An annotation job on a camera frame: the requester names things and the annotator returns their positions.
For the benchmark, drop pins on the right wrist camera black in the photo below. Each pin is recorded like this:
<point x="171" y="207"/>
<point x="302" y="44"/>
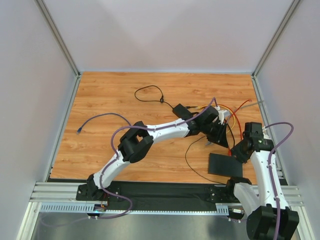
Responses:
<point x="253" y="129"/>

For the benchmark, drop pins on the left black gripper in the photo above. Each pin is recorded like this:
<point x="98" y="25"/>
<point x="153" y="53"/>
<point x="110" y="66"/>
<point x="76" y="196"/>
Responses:
<point x="222" y="135"/>

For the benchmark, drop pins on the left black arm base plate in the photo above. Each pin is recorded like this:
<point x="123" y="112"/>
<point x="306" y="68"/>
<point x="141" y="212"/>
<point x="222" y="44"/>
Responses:
<point x="83" y="194"/>

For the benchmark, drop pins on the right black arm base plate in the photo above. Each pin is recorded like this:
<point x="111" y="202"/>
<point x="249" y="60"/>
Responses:
<point x="221" y="194"/>

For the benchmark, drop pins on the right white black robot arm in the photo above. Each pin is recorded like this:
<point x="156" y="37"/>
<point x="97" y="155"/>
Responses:
<point x="269" y="216"/>

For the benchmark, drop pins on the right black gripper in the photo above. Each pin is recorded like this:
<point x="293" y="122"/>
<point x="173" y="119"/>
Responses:
<point x="238" y="153"/>

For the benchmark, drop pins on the right aluminium frame post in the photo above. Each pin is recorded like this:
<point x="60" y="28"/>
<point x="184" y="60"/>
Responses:
<point x="276" y="36"/>

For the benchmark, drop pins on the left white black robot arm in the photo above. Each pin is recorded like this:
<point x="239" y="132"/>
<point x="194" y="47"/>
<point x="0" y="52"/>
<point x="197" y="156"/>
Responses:
<point x="138" y="139"/>

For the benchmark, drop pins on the aluminium frame post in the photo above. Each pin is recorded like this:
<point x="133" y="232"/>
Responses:
<point x="276" y="36"/>
<point x="57" y="35"/>

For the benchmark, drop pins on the black network switch box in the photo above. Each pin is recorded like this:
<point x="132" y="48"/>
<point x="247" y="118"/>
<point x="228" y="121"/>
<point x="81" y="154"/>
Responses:
<point x="223" y="165"/>

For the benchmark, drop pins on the black power adapter brick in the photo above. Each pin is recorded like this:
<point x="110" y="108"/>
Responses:
<point x="182" y="112"/>

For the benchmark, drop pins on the left aluminium frame post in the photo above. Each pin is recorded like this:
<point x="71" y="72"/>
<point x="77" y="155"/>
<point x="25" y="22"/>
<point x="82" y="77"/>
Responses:
<point x="57" y="35"/>

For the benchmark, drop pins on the aluminium front rail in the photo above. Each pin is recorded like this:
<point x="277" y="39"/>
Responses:
<point x="65" y="192"/>

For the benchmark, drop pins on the grey slotted cable duct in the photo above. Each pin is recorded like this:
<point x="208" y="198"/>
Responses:
<point x="90" y="208"/>

